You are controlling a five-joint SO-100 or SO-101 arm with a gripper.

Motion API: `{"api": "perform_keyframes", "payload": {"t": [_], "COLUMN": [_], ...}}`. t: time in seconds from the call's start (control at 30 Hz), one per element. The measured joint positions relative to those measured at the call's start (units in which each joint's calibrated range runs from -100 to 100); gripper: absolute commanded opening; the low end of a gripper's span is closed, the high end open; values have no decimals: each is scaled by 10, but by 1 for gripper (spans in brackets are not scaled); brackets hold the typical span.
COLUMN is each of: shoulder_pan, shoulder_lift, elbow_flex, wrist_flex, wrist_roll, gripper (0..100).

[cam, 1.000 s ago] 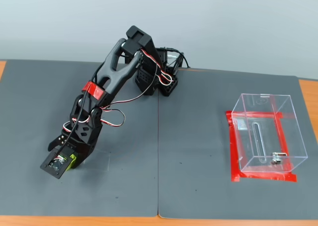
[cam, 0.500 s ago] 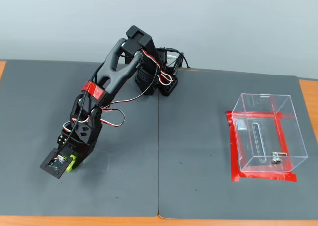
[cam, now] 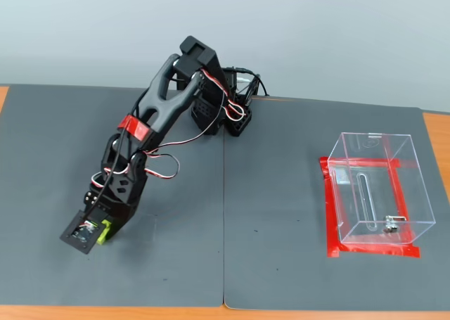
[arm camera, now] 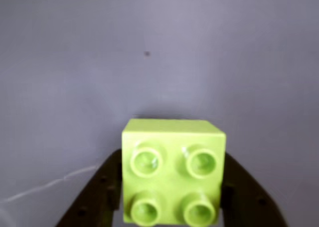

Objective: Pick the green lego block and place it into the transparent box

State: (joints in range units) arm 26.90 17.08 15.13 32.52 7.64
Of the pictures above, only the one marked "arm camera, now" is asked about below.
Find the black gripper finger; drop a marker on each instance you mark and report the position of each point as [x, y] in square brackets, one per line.
[99, 194]
[246, 194]

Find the green lego block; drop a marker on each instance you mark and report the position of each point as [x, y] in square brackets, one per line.
[172, 172]

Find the dark grey table mat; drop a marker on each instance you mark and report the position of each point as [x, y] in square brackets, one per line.
[159, 50]

